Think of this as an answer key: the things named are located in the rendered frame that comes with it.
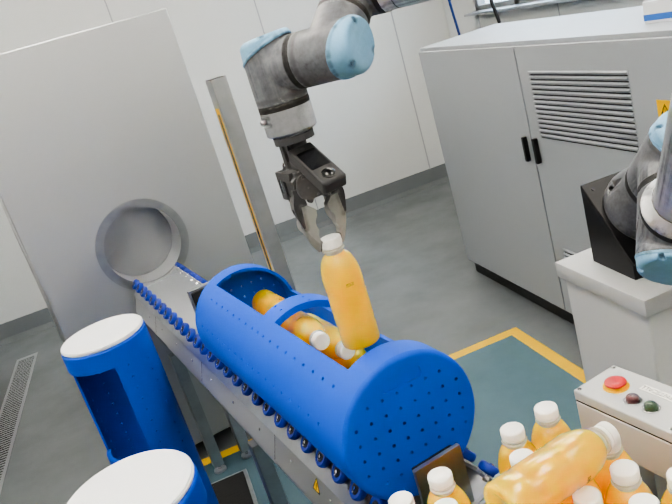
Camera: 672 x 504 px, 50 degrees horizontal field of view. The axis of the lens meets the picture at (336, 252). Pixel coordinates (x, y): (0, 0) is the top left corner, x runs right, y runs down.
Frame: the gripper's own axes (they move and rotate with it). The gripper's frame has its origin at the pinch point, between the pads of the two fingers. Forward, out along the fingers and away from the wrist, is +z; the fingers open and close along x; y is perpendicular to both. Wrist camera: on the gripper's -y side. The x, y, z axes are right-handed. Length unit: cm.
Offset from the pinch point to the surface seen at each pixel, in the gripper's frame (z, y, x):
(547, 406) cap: 32.6, -28.6, -16.3
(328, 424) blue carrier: 29.1, -5.8, 13.4
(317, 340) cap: 26.4, 21.2, 0.9
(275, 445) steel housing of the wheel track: 56, 40, 13
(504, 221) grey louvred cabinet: 94, 189, -182
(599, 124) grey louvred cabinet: 33, 92, -162
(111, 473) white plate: 40, 37, 49
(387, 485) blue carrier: 42.6, -11.4, 8.5
